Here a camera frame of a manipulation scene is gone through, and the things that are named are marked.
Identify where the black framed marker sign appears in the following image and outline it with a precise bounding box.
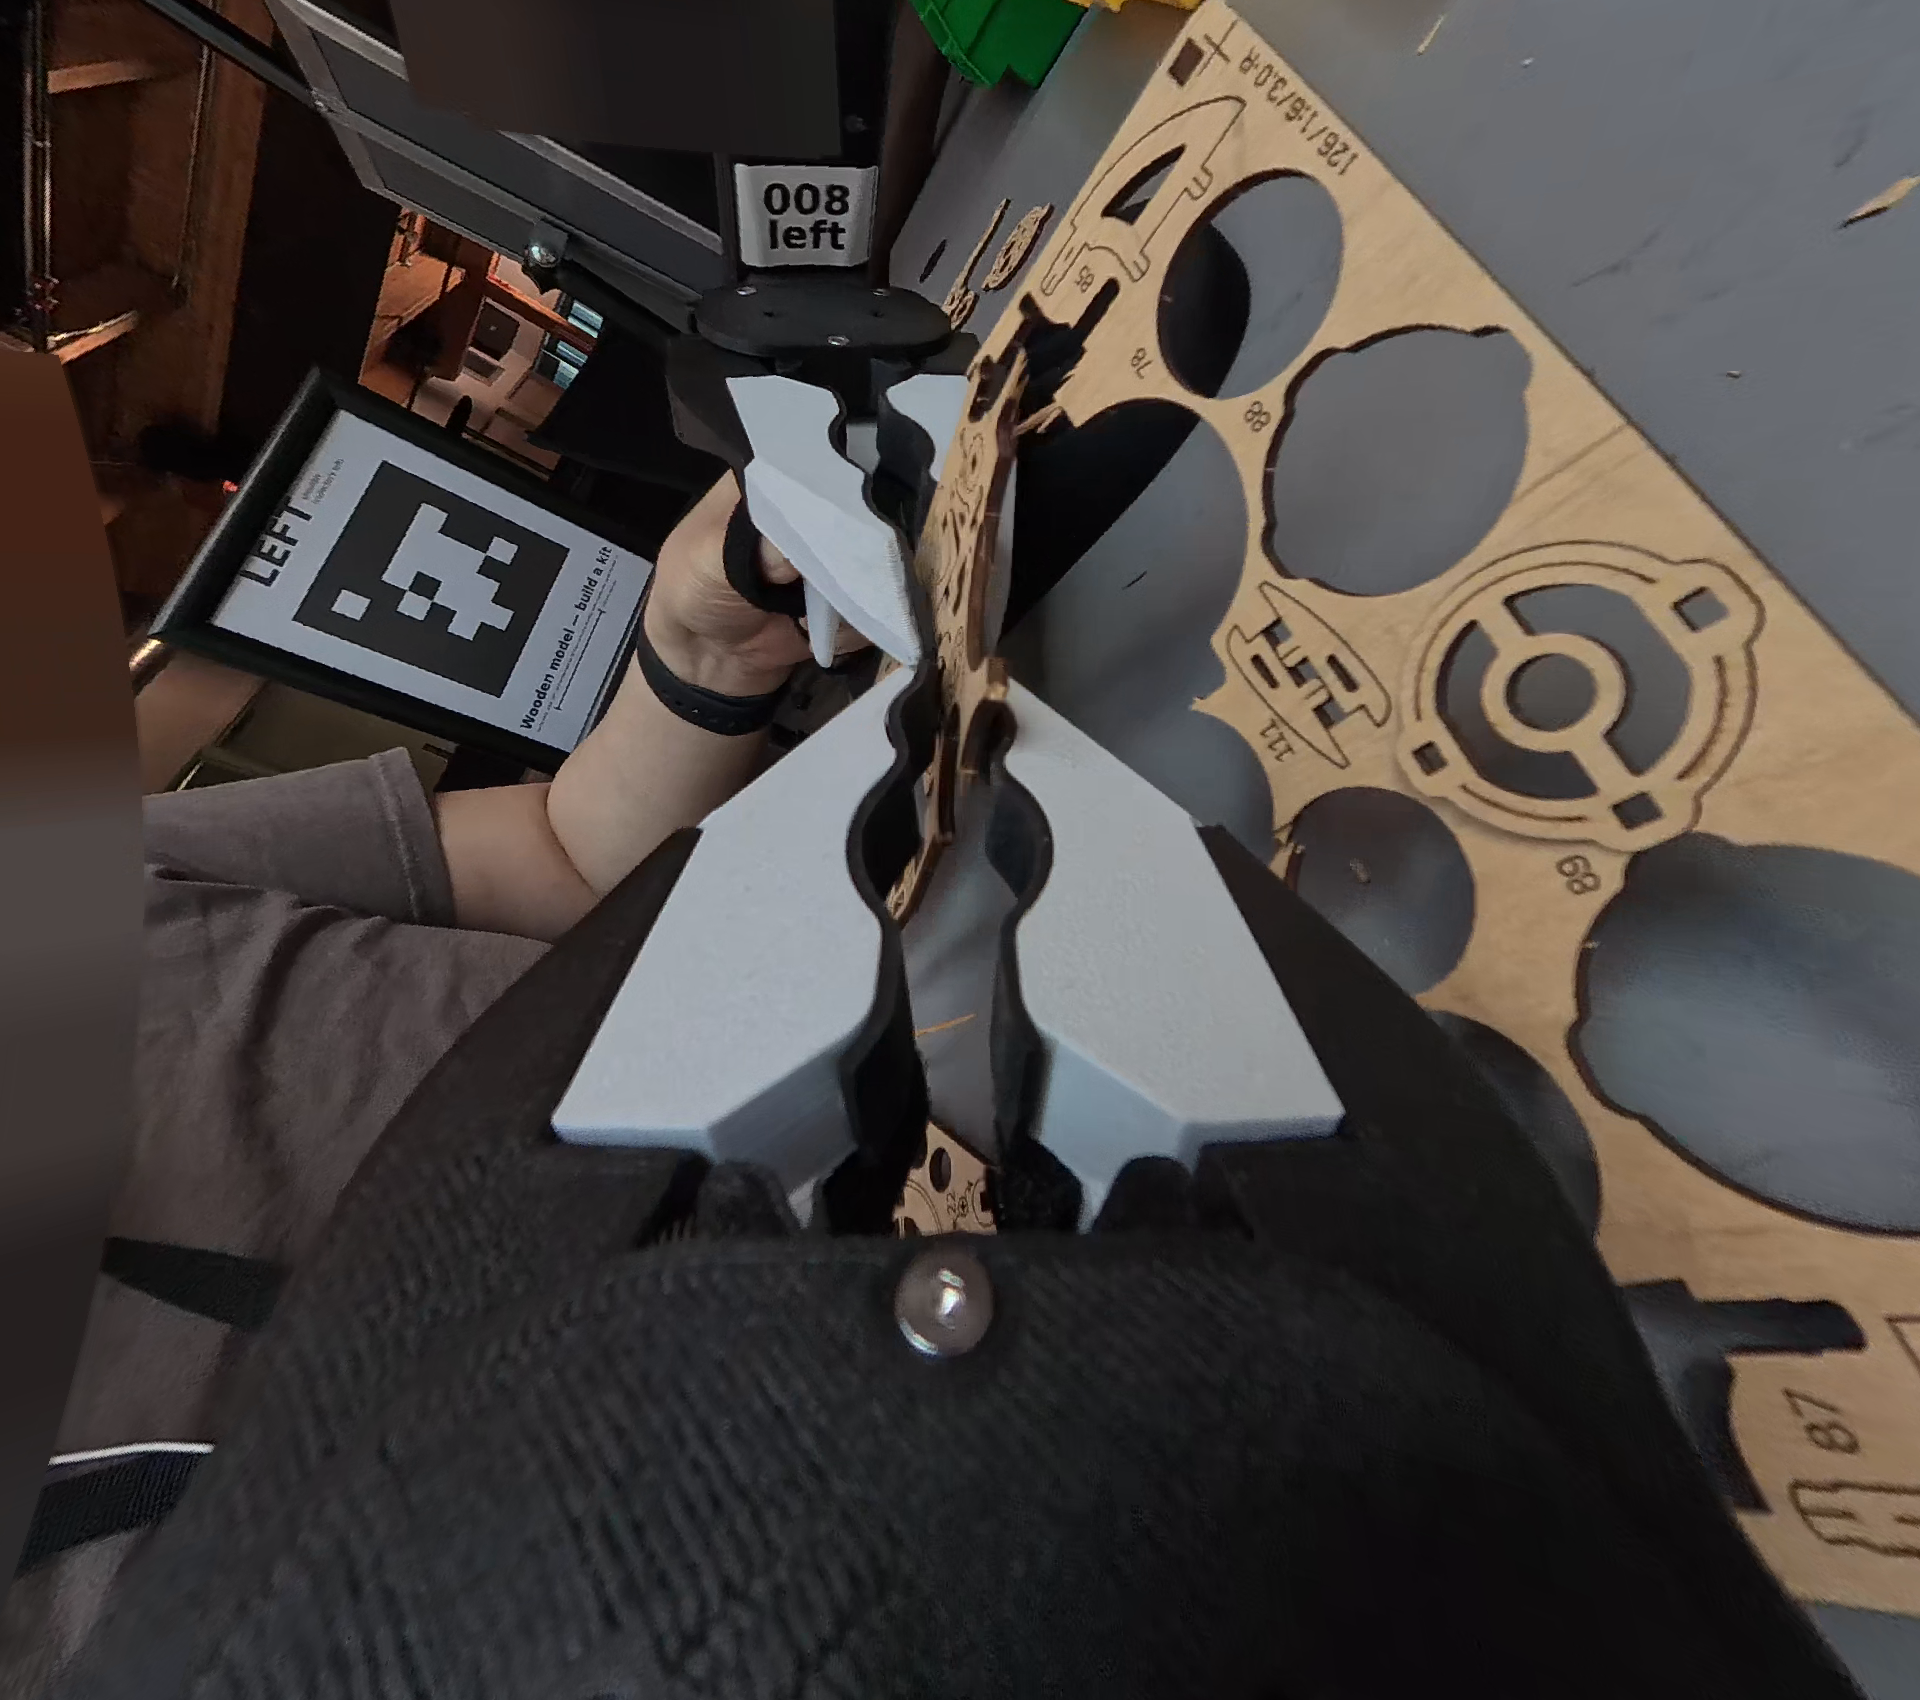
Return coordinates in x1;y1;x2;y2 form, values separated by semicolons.
154;367;661;776

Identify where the grey framed panel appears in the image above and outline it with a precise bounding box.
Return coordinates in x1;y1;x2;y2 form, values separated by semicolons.
239;0;722;300

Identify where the person's left forearm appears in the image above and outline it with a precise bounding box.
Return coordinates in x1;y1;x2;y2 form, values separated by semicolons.
431;671;782;944

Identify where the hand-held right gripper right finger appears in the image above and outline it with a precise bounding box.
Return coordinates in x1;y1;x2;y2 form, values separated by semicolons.
978;693;1348;1233

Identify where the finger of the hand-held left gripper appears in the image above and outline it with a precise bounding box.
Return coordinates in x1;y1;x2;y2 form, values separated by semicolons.
882;367;970;505
723;372;924;670

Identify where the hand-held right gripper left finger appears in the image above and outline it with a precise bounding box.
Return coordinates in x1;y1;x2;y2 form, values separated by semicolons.
547;667;928;1233

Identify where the black wristband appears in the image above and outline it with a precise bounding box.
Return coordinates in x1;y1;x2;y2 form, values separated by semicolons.
631;632;786;740

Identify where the black lanyard strap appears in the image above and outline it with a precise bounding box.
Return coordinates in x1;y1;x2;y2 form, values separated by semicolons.
13;1232;293;1580

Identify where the person's left hand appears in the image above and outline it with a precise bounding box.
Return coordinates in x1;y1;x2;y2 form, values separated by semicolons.
643;494;846;697

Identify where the wooden parts sheet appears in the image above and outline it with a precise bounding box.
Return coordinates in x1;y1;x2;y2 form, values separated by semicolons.
891;0;1920;1620

